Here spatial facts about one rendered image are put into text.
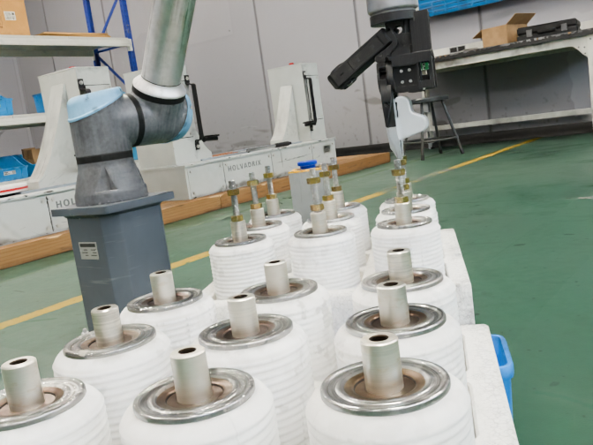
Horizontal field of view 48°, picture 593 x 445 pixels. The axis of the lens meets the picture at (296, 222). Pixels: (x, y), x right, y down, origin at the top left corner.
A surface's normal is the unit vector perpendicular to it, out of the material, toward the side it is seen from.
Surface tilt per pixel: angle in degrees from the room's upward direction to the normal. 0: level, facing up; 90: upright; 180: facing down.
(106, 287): 90
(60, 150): 90
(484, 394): 0
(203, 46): 90
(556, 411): 0
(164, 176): 90
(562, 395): 0
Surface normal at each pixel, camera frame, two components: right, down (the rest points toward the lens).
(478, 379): -0.14, -0.98
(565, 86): -0.57, 0.20
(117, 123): 0.70, 0.01
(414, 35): -0.26, 0.18
